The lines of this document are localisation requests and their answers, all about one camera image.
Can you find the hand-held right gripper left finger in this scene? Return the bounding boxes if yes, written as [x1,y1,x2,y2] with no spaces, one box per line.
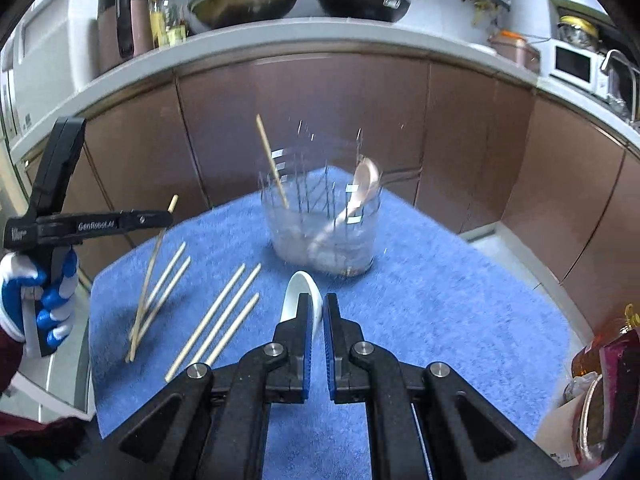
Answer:
[65,292,315,480]

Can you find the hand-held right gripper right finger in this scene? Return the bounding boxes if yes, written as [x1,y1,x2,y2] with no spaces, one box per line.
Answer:
[322,292,576,480]

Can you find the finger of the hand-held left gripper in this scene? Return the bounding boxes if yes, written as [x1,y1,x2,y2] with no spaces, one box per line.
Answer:
[118,210,174,234]

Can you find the wooden chopstick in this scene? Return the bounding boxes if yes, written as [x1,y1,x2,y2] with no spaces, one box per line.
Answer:
[205,293,261,367]
[190,263,263,366]
[130,256,192,361]
[128,241,187,343]
[255,114,291,210]
[165,263,247,383]
[127,195,179,364]

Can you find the white ceramic spoon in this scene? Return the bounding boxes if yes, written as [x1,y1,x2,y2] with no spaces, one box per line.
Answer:
[278,270,324,337]

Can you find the clear plastic utensil holder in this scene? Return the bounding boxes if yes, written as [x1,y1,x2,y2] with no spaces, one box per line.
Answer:
[257,120,387,279]

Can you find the person's left forearm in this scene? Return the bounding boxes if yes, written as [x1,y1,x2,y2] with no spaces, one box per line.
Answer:
[0,317,27,398]

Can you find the person's left hand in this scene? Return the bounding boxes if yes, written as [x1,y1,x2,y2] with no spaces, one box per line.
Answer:
[0,249,81,345]

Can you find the blue towel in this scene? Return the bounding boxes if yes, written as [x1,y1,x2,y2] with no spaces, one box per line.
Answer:
[89,166,574,480]

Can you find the yellow oil bottle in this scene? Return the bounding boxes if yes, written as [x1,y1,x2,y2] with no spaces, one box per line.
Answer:
[149,0,169,50]

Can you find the small seasoning bottle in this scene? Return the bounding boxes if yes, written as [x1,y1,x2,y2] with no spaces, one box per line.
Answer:
[167,2,190,46]

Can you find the pink ceramic spoon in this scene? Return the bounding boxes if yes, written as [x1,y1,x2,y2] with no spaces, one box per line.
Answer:
[307,156,384,262]

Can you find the dark wok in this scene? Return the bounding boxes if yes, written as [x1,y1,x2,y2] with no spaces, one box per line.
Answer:
[187,0,302,31]

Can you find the white kitchen countertop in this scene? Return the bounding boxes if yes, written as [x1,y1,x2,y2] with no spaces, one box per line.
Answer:
[7,0,640,161]

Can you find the person's clothing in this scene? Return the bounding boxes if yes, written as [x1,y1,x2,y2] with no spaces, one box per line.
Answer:
[0,407,103,480]

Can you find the amber oil bottle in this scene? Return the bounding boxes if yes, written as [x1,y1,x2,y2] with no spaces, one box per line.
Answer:
[571,304,640,379]

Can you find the pink lidded container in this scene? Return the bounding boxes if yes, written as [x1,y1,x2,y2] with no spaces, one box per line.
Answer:
[487,30,542,74]

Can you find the white microwave oven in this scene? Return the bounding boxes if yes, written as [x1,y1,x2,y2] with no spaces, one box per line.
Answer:
[550,40,609,97]

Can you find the steel pot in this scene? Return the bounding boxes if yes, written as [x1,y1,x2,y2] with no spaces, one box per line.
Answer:
[557,15,602,54]

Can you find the chrome sink faucet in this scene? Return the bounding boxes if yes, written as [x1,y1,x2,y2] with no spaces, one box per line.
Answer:
[600,49,640,107]

